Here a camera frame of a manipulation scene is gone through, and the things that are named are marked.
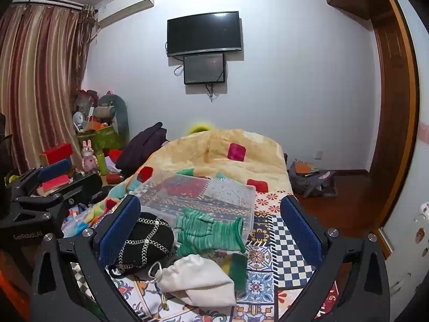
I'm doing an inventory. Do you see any grey plush toy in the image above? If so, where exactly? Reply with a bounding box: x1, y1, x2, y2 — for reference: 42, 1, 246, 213
97, 94, 130, 141

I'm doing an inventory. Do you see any green knitted glove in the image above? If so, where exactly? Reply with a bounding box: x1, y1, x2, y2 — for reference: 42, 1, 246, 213
174, 208, 247, 257

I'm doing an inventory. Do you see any yellow fleece blanket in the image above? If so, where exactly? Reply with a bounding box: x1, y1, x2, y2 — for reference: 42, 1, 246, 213
107, 128, 293, 208

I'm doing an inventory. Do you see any curtain rod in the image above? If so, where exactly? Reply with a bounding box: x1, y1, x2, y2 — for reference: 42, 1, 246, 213
13, 0, 84, 10

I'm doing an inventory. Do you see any green box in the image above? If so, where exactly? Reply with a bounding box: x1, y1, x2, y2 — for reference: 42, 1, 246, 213
76, 126, 119, 155

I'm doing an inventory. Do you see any white drawstring pouch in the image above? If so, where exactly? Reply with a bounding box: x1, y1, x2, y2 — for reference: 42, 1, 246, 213
147, 254, 237, 307

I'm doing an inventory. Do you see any pink sponge block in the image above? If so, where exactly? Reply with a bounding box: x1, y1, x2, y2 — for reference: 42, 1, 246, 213
42, 174, 71, 192

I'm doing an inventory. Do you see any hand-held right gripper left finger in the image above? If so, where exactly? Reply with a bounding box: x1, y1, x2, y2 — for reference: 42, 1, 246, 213
30, 195, 145, 322

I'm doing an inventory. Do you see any yellow green round object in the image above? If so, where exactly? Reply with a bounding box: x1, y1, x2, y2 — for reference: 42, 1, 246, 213
188, 123, 214, 135

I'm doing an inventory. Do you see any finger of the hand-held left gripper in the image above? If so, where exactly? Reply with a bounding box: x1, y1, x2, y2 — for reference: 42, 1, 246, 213
10, 159, 73, 192
13, 173, 104, 224

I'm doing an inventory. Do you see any white door with stickers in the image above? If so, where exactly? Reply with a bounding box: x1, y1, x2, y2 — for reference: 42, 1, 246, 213
382, 0, 429, 322

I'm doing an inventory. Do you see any black hat with chain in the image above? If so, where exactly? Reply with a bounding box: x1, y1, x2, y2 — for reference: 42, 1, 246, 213
109, 212, 175, 277

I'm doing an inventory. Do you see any pink rabbit toy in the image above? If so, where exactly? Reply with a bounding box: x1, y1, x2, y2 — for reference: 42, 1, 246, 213
82, 140, 98, 175

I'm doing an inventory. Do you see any dark jacket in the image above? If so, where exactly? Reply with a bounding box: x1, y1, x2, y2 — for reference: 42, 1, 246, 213
116, 122, 168, 179

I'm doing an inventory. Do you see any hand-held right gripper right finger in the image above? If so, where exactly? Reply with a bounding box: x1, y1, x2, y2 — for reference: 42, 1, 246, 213
280, 195, 391, 322

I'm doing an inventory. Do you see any black wall television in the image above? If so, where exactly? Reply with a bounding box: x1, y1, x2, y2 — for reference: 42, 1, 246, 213
167, 11, 243, 57

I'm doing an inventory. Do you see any patterned bed sheet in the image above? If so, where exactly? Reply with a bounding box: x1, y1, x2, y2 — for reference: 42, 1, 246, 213
67, 191, 339, 322

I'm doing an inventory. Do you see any small black wall monitor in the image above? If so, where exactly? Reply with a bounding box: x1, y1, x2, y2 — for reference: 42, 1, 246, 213
183, 53, 226, 85

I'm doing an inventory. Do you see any striped red curtain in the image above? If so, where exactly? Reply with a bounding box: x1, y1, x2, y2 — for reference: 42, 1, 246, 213
0, 3, 98, 175

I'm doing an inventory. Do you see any red box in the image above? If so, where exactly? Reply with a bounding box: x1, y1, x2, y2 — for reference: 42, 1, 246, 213
40, 142, 73, 166

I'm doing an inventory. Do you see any bag of colourful toys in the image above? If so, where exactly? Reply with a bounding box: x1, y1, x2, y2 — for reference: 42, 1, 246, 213
62, 204, 101, 239

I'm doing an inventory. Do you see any white air conditioner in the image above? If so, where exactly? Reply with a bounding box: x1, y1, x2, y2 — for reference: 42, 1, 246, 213
95, 0, 156, 29

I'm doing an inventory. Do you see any grey backpack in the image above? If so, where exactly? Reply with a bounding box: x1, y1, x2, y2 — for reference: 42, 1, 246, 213
288, 160, 337, 198

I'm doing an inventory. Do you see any clear plastic storage box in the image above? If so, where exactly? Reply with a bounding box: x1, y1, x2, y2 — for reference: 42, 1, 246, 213
129, 169, 256, 242

